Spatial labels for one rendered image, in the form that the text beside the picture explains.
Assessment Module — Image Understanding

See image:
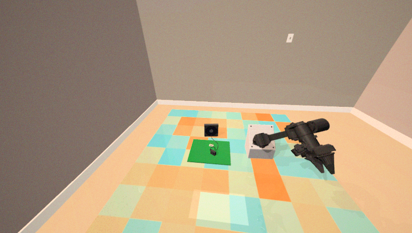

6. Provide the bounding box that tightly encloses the black square cooling fan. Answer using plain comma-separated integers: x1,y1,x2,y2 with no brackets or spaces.
204,123,219,136

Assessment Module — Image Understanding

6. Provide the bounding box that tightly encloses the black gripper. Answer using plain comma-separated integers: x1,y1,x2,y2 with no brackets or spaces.
298,133,336,174

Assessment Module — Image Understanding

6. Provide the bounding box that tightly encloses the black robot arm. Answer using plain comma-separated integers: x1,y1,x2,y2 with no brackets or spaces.
253,118,330,156

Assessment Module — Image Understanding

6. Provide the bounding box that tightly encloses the green circuit board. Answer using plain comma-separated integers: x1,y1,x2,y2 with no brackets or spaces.
187,139,231,165

